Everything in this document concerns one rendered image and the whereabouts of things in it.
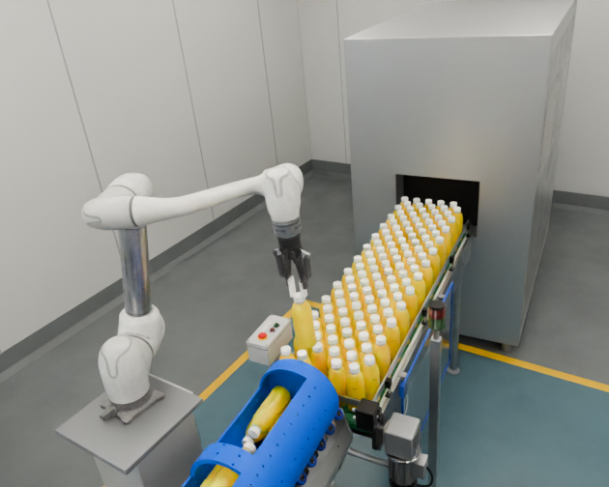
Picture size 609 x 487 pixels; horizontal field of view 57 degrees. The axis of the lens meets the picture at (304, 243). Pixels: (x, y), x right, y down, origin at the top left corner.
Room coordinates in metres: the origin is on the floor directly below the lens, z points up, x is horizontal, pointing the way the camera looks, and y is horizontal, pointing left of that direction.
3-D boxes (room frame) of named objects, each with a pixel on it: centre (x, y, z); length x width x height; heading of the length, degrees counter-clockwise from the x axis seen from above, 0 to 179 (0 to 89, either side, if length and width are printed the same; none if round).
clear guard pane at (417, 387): (1.97, -0.51, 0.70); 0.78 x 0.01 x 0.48; 150
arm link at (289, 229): (1.59, 0.05, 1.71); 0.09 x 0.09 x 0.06
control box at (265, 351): (1.87, 0.18, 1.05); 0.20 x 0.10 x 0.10; 150
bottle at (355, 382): (1.59, -0.13, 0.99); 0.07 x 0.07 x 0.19
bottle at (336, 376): (1.63, -0.07, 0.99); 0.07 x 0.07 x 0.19
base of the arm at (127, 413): (1.61, 0.73, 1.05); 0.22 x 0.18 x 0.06; 138
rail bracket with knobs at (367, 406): (1.49, -0.16, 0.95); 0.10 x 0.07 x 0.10; 60
